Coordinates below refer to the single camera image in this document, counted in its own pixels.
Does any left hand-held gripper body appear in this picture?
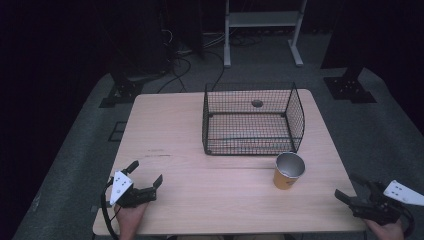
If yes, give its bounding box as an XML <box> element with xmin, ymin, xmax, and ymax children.
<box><xmin>109</xmin><ymin>170</ymin><xmax>158</xmax><ymax>209</ymax></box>

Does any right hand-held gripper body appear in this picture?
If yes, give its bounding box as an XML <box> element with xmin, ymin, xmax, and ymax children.
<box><xmin>347</xmin><ymin>179</ymin><xmax>424</xmax><ymax>227</ymax></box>

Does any orange paper cup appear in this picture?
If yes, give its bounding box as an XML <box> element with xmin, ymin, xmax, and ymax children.
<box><xmin>273</xmin><ymin>151</ymin><xmax>306</xmax><ymax>191</ymax></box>

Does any black wire mesh basket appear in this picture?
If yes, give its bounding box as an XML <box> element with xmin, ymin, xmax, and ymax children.
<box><xmin>201</xmin><ymin>81</ymin><xmax>306</xmax><ymax>157</ymax></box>

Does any person's left hand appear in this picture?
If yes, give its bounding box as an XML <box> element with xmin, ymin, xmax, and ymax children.
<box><xmin>113</xmin><ymin>202</ymin><xmax>150</xmax><ymax>240</ymax></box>

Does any person's right hand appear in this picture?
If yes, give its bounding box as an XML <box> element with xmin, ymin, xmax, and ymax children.
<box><xmin>363</xmin><ymin>218</ymin><xmax>406</xmax><ymax>240</ymax></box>

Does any black stand base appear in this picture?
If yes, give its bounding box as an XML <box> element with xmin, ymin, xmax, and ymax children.
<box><xmin>98</xmin><ymin>63</ymin><xmax>145</xmax><ymax>109</ymax></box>
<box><xmin>322</xmin><ymin>65</ymin><xmax>378</xmax><ymax>105</ymax></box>

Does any white metal stand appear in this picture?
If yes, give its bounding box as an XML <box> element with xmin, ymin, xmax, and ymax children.
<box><xmin>223</xmin><ymin>0</ymin><xmax>309</xmax><ymax>69</ymax></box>

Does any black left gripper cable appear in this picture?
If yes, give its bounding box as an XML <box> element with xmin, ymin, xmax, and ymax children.
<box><xmin>100</xmin><ymin>177</ymin><xmax>121</xmax><ymax>240</ymax></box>

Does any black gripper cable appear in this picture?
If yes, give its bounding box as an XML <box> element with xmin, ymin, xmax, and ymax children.
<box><xmin>399</xmin><ymin>205</ymin><xmax>416</xmax><ymax>238</ymax></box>
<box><xmin>100</xmin><ymin>177</ymin><xmax>121</xmax><ymax>240</ymax></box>

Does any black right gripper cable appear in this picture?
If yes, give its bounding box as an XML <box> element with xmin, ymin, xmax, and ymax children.
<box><xmin>399</xmin><ymin>205</ymin><xmax>416</xmax><ymax>238</ymax></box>

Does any black floor cable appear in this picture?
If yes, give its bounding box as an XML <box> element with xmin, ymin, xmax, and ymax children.
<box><xmin>155</xmin><ymin>49</ymin><xmax>228</xmax><ymax>95</ymax></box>

